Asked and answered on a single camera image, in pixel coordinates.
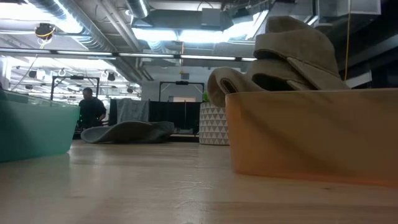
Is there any tan cap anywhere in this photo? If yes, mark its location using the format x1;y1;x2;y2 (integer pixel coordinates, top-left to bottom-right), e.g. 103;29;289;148
207;67;265;108
253;15;351;91
245;58;315;92

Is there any grey denim cap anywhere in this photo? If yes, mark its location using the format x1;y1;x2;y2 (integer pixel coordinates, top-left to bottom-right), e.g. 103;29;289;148
80;120;175;144

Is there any orange plastic bin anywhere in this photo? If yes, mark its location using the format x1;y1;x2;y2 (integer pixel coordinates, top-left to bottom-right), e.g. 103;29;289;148
224;88;398;187

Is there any succulent in patterned white pot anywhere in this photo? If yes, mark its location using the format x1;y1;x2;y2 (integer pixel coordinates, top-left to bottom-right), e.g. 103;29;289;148
198;91;230;146

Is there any black divider panel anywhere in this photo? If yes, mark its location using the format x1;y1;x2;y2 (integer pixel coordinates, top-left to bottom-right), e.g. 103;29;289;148
108;98;202;135

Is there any long ceiling light bar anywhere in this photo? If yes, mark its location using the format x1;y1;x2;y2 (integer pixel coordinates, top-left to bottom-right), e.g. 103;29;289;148
0;47;258;63

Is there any grey hanging cloth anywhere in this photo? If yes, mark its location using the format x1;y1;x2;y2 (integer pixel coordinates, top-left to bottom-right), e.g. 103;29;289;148
116;98;150;125

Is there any grey ceiling box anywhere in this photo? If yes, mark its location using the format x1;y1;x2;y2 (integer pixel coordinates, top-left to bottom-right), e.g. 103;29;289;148
201;7;224;27

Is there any person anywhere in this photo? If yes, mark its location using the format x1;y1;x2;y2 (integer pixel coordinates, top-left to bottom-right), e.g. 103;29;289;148
76;87;108;130

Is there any teal plastic bin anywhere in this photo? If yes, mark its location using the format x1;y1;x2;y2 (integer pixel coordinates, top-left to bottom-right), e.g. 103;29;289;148
0;89;81;163

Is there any black metal table frame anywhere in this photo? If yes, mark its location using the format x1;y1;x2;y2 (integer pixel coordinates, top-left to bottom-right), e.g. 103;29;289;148
72;133;200;143

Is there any black rig frame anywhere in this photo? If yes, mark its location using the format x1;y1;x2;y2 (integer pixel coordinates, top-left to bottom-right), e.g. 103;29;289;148
50;75;101;102
159;80;205;103

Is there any small silver ventilation duct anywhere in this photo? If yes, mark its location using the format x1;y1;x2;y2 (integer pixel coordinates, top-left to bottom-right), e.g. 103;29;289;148
126;0;150;19

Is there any large silver ventilation duct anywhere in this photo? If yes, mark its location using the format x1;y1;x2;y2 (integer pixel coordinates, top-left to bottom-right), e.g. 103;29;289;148
29;0;118;53

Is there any yellow hanging cord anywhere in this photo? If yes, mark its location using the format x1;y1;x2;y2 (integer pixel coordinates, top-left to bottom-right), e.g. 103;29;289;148
344;0;351;82

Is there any black yellow cable reel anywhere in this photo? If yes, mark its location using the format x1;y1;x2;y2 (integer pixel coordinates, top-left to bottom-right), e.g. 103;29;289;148
34;22;57;40

